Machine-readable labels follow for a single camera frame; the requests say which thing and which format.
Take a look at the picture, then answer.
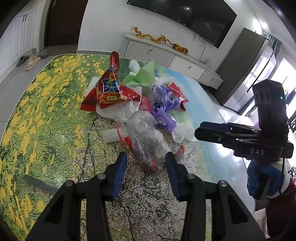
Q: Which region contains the wall mounted black television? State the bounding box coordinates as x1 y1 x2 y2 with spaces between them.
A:
127 0 237 48

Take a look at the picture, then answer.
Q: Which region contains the green paper sheet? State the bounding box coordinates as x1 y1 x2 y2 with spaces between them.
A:
121 61 155 87

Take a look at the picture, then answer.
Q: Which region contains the purple plastic bag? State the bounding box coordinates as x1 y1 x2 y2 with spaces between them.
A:
149 84 181 133

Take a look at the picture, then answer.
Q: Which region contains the white cardboard box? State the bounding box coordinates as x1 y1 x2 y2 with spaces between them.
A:
253 208 270 238

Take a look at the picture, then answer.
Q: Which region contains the golden tiger figurine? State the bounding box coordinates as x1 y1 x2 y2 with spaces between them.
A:
172 44 189 55

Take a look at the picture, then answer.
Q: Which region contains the clear crumpled plastic bag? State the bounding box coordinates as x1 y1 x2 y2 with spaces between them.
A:
114 101 171 172

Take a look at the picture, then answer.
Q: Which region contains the dark brown door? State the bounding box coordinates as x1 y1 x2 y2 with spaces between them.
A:
44 0 88 47

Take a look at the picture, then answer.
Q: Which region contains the grey slipper by door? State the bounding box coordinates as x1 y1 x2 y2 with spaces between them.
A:
38 49 48 59

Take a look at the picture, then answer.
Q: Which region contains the red snack bag blue label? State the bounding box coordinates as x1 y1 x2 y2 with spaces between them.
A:
80 51 141 112

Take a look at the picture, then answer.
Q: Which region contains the dark grey refrigerator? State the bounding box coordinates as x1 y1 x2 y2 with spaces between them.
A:
214 28 276 113

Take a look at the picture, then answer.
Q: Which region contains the blue gloved right hand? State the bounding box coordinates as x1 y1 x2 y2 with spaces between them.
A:
247 158 292 200

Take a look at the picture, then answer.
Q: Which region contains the white tv console cabinet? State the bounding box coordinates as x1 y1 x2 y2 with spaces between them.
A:
120 33 223 89

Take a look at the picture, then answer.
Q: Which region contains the pink red paper packet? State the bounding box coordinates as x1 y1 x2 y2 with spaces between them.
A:
166 82 189 111

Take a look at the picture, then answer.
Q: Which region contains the small red wrapper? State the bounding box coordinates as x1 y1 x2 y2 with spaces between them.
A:
139 96 152 113

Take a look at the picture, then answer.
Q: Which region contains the clear white plastic bag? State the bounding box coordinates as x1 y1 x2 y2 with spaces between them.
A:
128 60 141 74

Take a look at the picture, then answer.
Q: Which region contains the white wall cabinet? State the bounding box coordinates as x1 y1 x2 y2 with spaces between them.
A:
1 10 35 75

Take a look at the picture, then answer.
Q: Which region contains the beige slipper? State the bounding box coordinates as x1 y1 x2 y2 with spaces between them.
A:
26 55 41 71

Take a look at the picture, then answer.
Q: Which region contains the golden dragon figurine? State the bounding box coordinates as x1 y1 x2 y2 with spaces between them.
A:
130 26 171 44

